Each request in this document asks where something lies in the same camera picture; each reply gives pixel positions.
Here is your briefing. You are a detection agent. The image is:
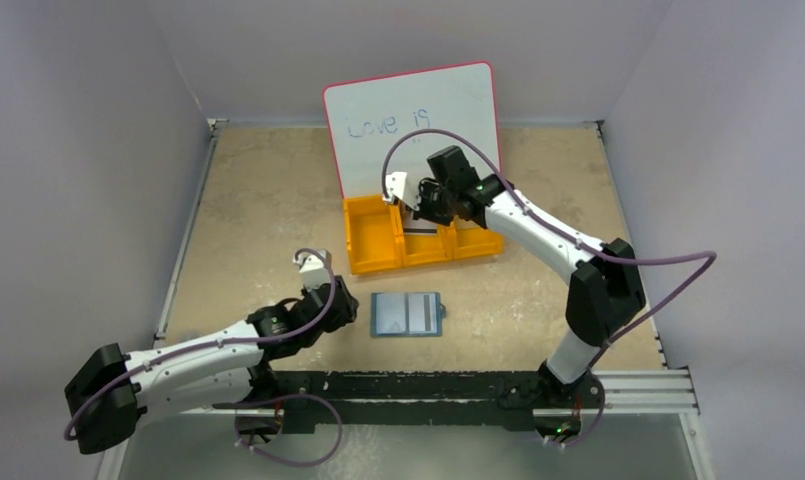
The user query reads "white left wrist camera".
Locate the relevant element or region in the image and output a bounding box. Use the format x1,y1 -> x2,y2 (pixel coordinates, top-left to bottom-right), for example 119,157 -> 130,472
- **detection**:
293,249 -> 332,290

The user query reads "yellow bin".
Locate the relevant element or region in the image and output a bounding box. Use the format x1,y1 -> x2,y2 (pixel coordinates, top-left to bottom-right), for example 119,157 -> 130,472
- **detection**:
343,195 -> 403,275
389,204 -> 451,267
442,219 -> 504,260

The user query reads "white VIP card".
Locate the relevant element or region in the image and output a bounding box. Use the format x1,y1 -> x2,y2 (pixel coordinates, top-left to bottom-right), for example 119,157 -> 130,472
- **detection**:
403,226 -> 438,235

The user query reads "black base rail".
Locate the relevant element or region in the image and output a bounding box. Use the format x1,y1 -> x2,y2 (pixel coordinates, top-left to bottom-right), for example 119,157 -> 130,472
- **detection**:
236,370 -> 606,440

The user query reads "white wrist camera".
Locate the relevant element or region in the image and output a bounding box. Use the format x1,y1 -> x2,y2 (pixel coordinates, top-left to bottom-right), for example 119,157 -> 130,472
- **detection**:
382,172 -> 418,207
293,249 -> 332,290

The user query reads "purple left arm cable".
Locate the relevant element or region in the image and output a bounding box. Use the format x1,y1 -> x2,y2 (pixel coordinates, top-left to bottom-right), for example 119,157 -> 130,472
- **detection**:
62,248 -> 338,443

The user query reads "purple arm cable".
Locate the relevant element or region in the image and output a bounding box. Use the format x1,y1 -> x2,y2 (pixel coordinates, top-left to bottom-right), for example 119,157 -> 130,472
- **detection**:
380,128 -> 719,372
62,248 -> 338,443

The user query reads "yellow left bin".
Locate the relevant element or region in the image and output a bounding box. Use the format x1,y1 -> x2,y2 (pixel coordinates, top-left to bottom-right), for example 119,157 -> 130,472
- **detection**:
343,195 -> 403,275

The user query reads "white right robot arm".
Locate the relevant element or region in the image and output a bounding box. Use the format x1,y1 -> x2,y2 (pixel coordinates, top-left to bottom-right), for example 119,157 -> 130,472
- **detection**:
417,145 -> 646,391

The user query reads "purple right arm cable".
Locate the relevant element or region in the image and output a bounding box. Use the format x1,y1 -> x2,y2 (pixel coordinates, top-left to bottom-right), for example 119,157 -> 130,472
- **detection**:
380,128 -> 719,372

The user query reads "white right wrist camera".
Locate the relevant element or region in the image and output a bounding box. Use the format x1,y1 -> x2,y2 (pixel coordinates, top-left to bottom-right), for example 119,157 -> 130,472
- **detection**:
382,172 -> 418,207

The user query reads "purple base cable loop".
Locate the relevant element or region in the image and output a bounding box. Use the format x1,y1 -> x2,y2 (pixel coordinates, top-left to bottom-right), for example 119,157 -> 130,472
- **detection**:
234,394 -> 344,467

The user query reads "yellow right bin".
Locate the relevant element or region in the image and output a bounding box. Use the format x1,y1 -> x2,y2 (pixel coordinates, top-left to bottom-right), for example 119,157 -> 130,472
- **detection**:
442,219 -> 504,260

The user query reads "pink framed whiteboard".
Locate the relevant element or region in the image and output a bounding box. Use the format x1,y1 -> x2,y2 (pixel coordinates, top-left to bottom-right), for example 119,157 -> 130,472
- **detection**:
323,61 -> 502,197

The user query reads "blue leather card holder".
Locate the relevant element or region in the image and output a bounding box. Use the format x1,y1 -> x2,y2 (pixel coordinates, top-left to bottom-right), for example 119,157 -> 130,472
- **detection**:
370,292 -> 447,338

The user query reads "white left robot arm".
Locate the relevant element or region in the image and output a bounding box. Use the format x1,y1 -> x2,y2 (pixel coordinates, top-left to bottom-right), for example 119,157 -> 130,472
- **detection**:
63,276 -> 359,455

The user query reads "yellow middle bin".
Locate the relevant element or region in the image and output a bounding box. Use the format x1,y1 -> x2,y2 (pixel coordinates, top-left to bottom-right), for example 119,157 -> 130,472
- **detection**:
389,204 -> 451,267

